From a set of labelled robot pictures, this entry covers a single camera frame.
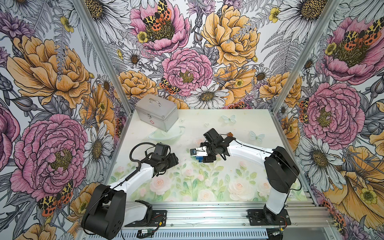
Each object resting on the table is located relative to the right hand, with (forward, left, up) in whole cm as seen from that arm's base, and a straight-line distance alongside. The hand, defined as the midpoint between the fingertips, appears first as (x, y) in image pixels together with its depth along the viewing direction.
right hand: (203, 154), depth 90 cm
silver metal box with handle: (+29, +30, +8) cm, 42 cm away
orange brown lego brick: (+18, -20, -5) cm, 27 cm away
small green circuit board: (-36, +29, -6) cm, 46 cm away
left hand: (-5, +18, -2) cm, 19 cm away
